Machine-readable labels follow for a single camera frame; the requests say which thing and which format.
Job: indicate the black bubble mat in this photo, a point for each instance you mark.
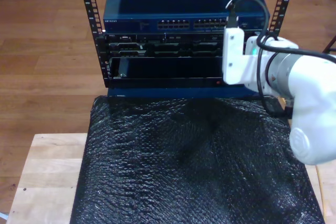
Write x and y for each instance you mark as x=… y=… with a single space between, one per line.
x=157 y=169

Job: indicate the blue metal box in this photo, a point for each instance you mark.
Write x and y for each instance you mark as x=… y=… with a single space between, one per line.
x=170 y=93

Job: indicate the black rack shelf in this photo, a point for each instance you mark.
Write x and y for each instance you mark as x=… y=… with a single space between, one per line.
x=170 y=72

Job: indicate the black rack server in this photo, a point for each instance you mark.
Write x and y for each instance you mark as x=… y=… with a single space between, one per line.
x=170 y=47

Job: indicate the black metal rack frame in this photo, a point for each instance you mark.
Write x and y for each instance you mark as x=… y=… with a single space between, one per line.
x=89 y=3

